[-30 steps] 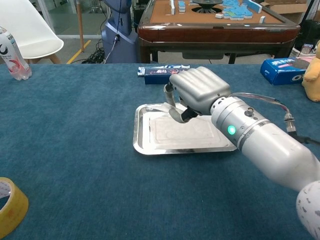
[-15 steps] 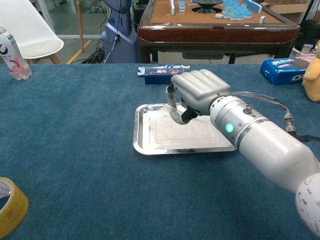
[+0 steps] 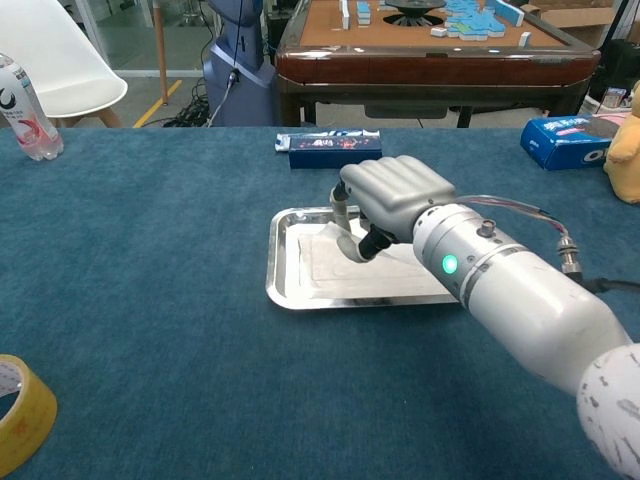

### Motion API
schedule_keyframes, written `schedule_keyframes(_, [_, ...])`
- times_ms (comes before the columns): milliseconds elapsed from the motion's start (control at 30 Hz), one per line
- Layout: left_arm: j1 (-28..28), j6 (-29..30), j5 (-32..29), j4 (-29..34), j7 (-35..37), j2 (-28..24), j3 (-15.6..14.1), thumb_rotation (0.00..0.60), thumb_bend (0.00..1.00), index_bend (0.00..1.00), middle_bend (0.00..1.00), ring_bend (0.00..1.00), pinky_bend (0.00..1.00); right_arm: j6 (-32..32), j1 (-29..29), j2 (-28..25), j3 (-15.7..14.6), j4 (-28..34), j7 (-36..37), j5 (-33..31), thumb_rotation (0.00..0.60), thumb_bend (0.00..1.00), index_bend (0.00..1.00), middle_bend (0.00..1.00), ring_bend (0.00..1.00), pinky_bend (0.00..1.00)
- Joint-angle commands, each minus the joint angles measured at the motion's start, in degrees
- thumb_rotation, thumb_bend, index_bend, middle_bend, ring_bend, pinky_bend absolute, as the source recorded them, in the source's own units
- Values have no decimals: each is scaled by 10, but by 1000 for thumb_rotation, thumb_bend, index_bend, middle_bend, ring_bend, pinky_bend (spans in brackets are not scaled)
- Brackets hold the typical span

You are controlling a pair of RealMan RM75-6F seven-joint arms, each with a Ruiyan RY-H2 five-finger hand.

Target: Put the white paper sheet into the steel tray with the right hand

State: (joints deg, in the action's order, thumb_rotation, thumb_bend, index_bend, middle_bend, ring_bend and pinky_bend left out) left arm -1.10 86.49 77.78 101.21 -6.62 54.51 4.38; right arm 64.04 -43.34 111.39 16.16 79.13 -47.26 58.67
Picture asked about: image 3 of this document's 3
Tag black tripod stand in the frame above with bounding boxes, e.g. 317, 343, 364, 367
602, 0, 631, 51

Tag blue mahjong tile heap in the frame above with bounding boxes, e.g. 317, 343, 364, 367
444, 0, 506, 40

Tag white chair wooden legs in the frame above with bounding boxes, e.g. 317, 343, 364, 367
0, 0, 129, 129

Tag black mahjong table dial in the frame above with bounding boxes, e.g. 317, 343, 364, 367
383, 0, 448, 26

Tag blue table cloth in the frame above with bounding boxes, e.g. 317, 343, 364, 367
0, 125, 640, 480

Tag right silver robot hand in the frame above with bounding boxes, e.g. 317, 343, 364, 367
327, 155, 457, 264

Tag clear drink bottle black cap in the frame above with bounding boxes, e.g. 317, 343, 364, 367
0, 52, 65, 162

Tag brown mahjong table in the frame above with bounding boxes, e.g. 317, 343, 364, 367
273, 0, 601, 129

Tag black cable bundle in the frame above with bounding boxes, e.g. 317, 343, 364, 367
162, 79, 221, 129

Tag dark blue long box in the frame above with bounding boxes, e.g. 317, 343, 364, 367
288, 137, 384, 171

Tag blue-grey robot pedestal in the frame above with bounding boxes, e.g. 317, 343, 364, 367
202, 0, 277, 128

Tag blue cookie box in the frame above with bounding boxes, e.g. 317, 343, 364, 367
519, 114, 632, 172

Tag yellow tape roll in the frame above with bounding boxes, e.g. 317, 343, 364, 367
0, 353, 59, 479

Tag brown wooden pole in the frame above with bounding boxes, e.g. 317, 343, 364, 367
152, 0, 169, 106

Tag yellow plush duck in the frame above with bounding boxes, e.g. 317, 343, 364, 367
602, 79, 640, 205

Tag silver metal tray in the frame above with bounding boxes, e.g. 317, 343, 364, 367
264, 204, 464, 311

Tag brown cardboard box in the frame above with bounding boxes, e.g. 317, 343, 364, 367
529, 3, 616, 32

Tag white paper sheet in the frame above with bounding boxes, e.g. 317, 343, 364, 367
298, 219, 459, 299

